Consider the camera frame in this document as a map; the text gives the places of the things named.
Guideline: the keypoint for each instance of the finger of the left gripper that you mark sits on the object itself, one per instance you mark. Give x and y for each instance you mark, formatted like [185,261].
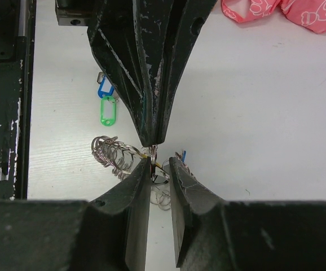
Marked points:
[166,32]
[112,39]

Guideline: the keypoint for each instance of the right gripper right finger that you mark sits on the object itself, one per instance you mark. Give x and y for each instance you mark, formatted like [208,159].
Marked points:
[199,235]

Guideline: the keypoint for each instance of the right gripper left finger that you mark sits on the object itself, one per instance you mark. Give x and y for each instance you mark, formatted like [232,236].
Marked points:
[125,214]

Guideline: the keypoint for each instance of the yellow key tag with key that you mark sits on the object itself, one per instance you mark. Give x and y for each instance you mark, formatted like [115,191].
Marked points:
[158,175]

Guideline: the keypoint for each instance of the light blue key tag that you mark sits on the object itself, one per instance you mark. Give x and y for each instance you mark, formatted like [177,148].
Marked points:
[183,156]

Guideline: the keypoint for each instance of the blue key tag on table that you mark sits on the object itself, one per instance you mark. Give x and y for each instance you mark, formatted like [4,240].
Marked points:
[105,87]

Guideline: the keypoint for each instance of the green key tag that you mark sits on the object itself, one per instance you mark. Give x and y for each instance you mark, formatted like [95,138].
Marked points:
[108,110]

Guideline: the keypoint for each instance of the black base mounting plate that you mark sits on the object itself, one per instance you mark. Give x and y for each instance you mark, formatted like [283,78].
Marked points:
[17,39]

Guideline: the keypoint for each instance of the pink plastic bag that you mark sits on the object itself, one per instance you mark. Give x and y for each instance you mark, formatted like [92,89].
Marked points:
[307,14]

